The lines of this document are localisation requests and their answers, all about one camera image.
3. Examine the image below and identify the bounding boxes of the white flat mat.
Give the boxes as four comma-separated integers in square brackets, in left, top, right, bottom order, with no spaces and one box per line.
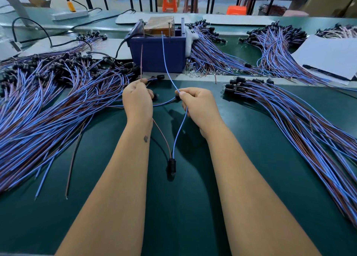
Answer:
[202,14,277,27]
[19,37,133,60]
[115,12,203,25]

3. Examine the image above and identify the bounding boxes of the brown cardboard block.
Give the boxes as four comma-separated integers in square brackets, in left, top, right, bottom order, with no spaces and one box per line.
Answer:
[144,17,175,37]

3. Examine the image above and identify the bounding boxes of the person's left hand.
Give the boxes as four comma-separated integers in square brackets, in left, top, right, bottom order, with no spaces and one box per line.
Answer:
[122,78,157,128]

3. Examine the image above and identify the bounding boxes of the open cardboard box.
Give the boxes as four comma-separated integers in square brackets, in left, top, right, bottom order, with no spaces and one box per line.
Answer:
[27,0,51,8]

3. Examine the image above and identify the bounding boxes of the person's right forearm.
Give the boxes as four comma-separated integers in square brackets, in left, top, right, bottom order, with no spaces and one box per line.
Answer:
[201,130,321,256]

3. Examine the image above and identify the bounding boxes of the pile of wired lamps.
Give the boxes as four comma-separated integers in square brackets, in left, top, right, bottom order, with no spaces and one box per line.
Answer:
[223,77,357,227]
[0,48,182,201]

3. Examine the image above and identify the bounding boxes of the white plastic device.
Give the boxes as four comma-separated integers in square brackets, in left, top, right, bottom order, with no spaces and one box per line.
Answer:
[0,38,22,61]

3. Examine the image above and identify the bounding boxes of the black pen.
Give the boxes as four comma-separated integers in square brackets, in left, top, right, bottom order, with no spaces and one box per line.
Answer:
[302,65,349,82]

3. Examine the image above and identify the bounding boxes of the black power cable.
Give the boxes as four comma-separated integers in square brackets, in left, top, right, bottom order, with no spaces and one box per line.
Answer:
[11,9,136,47]

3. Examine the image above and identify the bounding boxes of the white power strip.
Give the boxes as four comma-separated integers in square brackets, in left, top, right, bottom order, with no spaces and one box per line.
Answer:
[52,9,90,21]

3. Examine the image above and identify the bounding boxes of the person's right hand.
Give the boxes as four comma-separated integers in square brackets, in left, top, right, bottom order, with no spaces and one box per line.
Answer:
[175,87,224,139]

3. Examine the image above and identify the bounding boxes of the blue plastic tester box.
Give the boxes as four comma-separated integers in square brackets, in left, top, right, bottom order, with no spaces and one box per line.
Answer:
[127,19,189,73]

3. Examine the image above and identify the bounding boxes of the person's left forearm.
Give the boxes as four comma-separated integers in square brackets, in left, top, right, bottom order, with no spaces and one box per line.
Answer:
[56,122,154,256]

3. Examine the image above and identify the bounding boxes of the white paper sheet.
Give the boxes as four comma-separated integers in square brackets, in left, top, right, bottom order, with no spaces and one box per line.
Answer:
[291,36,357,81]

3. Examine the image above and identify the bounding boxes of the orange plastic stool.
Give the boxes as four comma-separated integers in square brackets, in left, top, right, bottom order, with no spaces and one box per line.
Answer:
[162,0,178,13]
[226,5,248,16]

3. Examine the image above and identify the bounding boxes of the blue brown plug cable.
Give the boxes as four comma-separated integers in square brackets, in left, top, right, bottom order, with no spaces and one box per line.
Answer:
[139,34,190,181]

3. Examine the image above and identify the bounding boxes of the grey metal pole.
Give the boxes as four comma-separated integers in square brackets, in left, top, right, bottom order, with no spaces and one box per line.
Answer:
[0,0,31,20]

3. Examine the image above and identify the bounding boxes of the loose grey wire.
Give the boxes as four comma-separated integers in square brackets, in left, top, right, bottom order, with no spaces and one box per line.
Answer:
[65,129,84,199]

